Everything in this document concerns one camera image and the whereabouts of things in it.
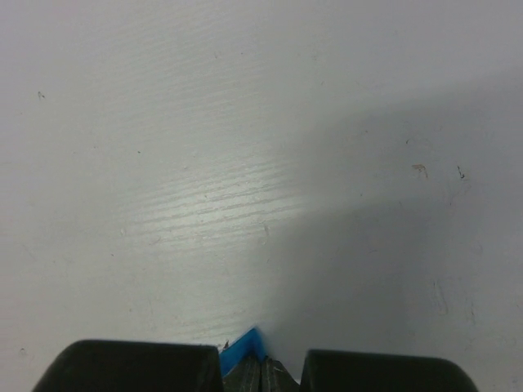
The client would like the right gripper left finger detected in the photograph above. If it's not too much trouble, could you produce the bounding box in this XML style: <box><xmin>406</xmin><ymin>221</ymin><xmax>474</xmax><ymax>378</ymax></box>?
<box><xmin>34</xmin><ymin>340</ymin><xmax>224</xmax><ymax>391</ymax></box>

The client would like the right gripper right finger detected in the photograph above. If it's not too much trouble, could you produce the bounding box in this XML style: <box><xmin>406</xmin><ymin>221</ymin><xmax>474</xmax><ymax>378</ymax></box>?
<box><xmin>300</xmin><ymin>350</ymin><xmax>477</xmax><ymax>391</ymax></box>

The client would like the blue t shirt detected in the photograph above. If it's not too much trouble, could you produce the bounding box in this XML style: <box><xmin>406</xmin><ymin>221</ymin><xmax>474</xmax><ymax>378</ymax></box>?
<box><xmin>219</xmin><ymin>327</ymin><xmax>267</xmax><ymax>377</ymax></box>

